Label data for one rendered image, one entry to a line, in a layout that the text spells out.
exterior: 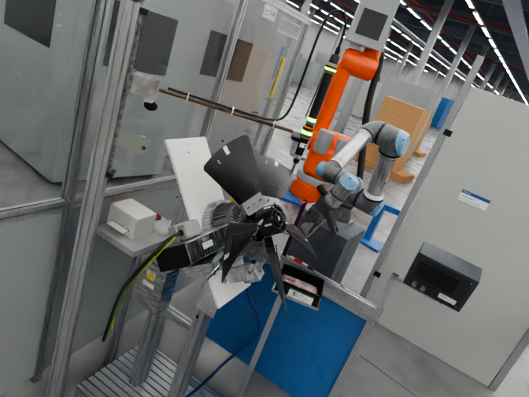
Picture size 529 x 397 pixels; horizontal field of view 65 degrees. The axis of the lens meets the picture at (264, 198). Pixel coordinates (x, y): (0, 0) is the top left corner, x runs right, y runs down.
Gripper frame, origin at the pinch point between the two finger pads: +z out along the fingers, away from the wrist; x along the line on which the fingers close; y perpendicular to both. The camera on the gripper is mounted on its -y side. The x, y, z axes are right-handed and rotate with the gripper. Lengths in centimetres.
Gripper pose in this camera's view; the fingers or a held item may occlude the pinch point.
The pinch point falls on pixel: (306, 237)
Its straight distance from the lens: 191.0
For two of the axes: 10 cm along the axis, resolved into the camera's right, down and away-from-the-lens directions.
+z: -5.5, 7.2, 4.2
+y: -7.0, -6.8, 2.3
